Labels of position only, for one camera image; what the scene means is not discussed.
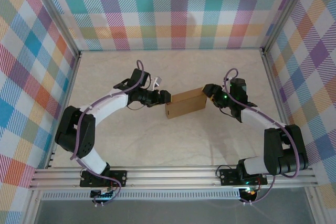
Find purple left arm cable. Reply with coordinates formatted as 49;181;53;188
70;60;152;206

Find aluminium frame leg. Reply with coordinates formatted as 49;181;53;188
22;189;44;224
304;187;328;224

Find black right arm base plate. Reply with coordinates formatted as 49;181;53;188
219;167;268;186

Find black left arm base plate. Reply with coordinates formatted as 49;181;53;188
79;170;128;188

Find slotted grey cable duct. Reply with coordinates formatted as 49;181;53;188
41;191;242;200

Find aluminium side rail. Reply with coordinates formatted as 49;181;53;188
45;50;82;169
261;48;301;166

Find long aluminium mounting rail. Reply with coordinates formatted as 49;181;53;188
28;165;319;190

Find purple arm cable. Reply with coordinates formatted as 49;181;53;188
223;68;301;206
70;60;152;206

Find aluminium corner post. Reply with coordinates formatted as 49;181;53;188
261;0;313;54
26;0;81;56

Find brown cardboard box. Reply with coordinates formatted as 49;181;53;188
164;87;207;119

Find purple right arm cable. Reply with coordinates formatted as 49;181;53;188
223;68;301;206

